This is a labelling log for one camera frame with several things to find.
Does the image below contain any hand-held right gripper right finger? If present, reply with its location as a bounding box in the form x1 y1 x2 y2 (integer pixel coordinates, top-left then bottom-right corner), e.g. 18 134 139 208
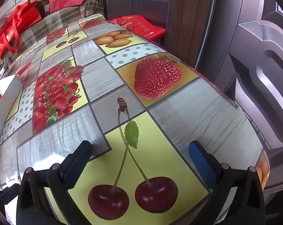
188 141 266 225

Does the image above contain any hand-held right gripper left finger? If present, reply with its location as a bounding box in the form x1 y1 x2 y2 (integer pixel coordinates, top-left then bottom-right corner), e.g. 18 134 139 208
16 140 93 225

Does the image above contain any white cardboard box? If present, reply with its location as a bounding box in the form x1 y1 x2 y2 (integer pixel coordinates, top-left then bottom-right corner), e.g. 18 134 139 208
0 74 22 120

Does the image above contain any fruit print tablecloth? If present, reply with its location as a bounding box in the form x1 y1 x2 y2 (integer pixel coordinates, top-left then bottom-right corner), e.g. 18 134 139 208
0 13 271 225

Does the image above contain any dark brown panel door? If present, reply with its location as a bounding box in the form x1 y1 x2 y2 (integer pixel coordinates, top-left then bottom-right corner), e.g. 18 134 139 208
104 0 177 29
195 0 283 193

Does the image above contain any red printed shopping bag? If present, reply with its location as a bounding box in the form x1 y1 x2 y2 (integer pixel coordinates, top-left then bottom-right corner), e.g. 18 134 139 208
107 15 166 40

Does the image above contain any plaid covered bench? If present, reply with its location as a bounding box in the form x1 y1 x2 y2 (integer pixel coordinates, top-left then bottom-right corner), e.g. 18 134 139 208
3 0 104 65

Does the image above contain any red tote bag with handles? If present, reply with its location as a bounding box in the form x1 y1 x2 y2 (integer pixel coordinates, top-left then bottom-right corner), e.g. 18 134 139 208
0 0 42 60

